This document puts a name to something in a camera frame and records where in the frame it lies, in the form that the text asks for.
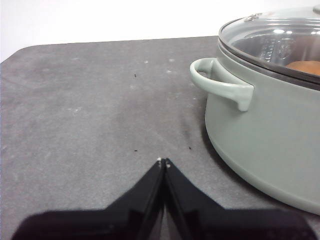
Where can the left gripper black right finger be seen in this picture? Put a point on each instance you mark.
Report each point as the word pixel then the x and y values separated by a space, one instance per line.
pixel 220 225

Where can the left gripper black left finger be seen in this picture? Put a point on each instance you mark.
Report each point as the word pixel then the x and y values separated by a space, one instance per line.
pixel 105 225

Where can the brown potato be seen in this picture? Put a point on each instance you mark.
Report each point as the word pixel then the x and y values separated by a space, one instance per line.
pixel 303 67

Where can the glass lid with green knob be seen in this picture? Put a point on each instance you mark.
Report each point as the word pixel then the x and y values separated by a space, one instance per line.
pixel 262 32

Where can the pale green electric cooking pot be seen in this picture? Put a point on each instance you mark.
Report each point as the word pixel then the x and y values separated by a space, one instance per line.
pixel 262 140

